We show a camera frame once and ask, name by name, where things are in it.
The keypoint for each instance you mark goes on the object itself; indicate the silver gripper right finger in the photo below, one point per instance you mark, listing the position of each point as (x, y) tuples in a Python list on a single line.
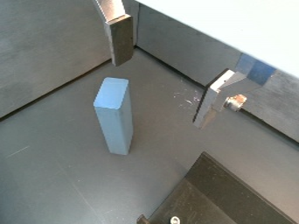
[(226, 91)]

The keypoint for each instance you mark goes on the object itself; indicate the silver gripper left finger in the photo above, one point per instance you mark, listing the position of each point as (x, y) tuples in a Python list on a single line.
[(118, 29)]

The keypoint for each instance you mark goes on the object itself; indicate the light blue rectangular block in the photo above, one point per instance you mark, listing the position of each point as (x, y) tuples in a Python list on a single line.
[(112, 107)]

